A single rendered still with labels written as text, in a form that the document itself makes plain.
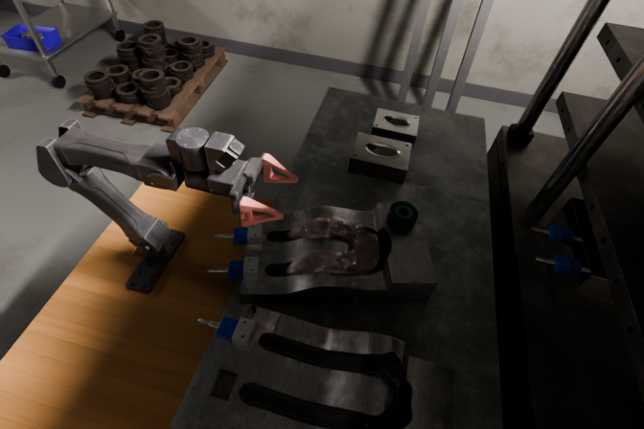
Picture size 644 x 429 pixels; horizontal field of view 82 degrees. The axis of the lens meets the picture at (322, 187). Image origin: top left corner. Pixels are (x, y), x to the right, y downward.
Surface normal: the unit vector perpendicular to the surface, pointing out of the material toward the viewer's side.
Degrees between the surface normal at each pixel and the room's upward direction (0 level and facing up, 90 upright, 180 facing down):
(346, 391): 28
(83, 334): 0
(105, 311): 0
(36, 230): 0
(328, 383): 24
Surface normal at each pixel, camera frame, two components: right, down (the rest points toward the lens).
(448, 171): 0.07, -0.67
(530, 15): -0.23, 0.71
